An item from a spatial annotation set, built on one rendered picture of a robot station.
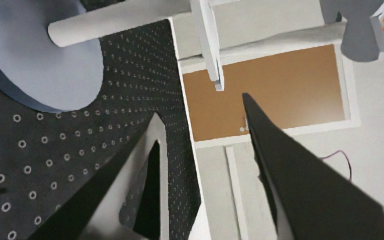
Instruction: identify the black perforated plate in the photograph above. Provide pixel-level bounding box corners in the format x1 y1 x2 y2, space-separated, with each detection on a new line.
0 19 202 240

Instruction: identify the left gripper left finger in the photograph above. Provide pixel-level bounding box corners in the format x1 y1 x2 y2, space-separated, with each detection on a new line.
26 112 169 240

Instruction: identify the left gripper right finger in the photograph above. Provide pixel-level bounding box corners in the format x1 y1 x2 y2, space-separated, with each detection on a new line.
242 92 384 240

